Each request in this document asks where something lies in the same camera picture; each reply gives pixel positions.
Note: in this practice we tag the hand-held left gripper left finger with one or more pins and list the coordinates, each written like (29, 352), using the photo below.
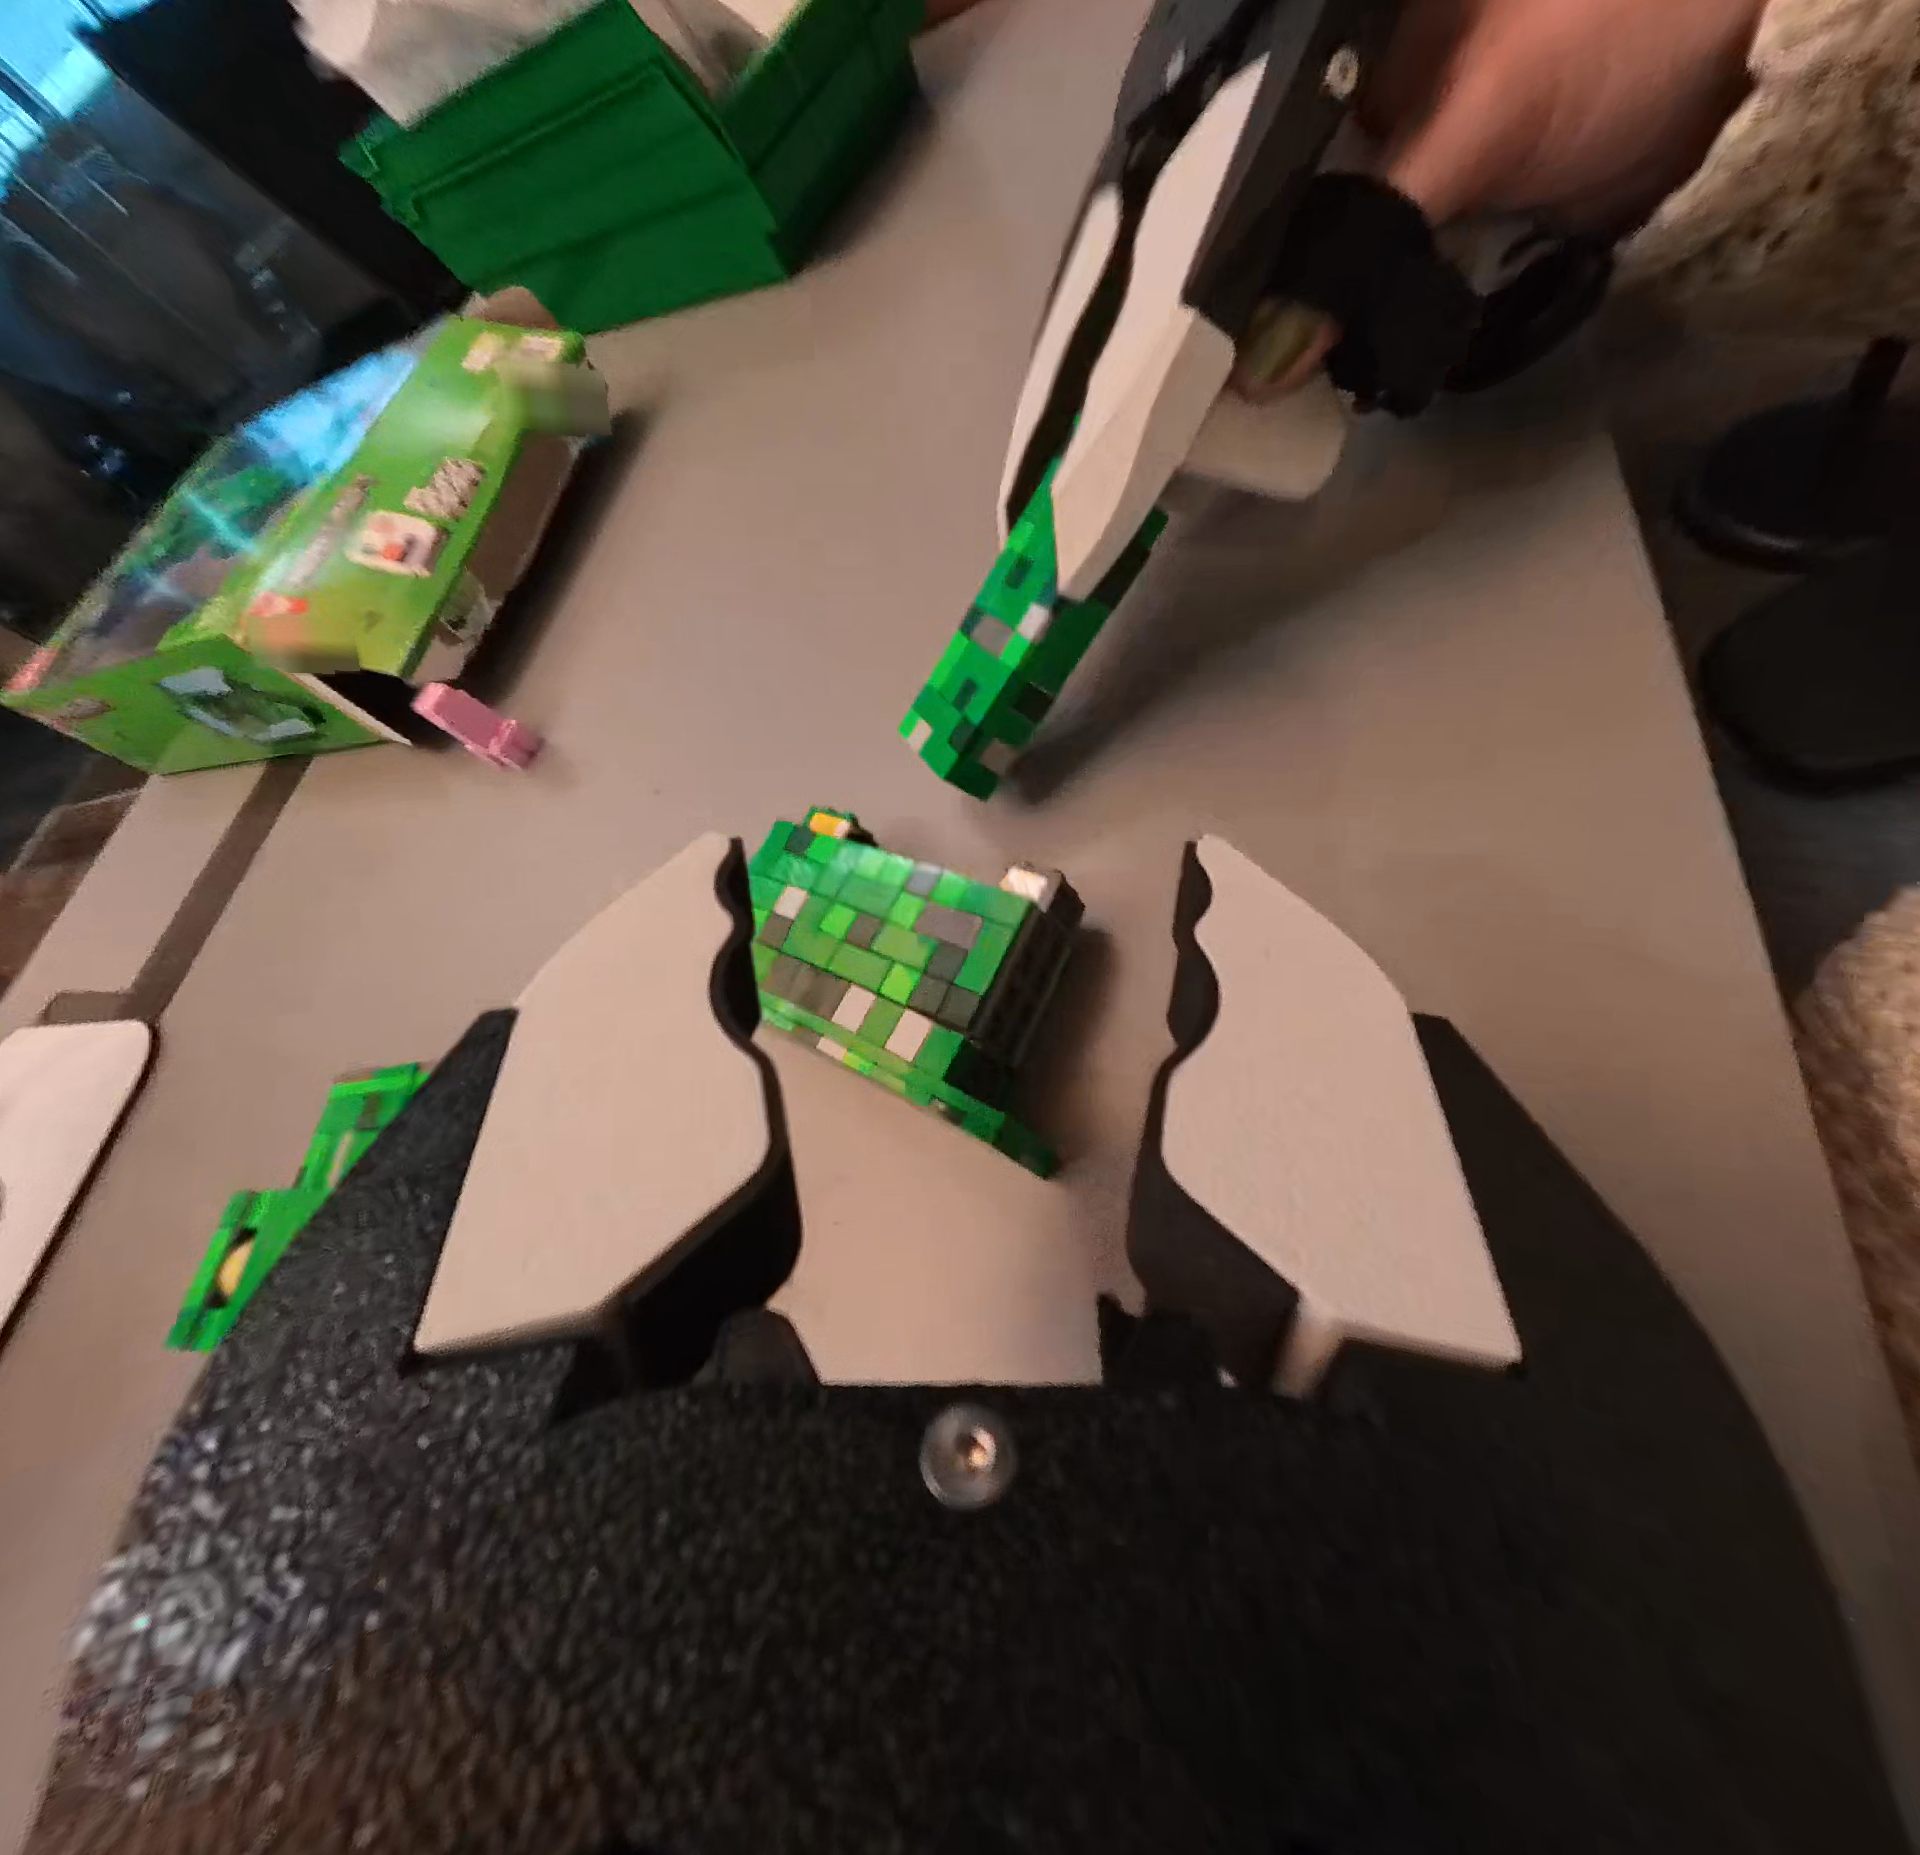
(599, 1135)

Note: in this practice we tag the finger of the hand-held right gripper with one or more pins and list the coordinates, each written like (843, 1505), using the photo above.
(1089, 309)
(1149, 431)

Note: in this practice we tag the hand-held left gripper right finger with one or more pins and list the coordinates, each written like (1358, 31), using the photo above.
(1334, 1135)

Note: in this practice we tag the green lego panel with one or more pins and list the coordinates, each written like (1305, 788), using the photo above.
(1021, 673)

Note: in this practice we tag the hollow green lego block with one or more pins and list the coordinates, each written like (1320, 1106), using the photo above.
(887, 955)

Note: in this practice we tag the large green lego assembly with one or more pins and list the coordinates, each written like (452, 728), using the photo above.
(269, 1227)

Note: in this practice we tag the pink lego pig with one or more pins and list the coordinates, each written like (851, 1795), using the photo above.
(470, 726)

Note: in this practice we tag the green cardboard set box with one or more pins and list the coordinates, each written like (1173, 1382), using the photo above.
(301, 566)

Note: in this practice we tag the person's right hand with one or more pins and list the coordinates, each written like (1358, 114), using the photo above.
(1558, 69)

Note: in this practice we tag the stack of green bins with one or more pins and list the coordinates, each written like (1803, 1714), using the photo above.
(599, 192)

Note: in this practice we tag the white flat board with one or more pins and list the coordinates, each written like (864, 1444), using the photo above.
(65, 1135)

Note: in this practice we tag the beige knit sweater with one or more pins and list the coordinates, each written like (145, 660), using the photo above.
(1874, 1135)

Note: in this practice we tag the black floor stand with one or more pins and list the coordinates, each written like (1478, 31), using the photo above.
(1830, 657)

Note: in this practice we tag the white crumpled paper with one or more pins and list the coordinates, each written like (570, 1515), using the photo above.
(449, 26)

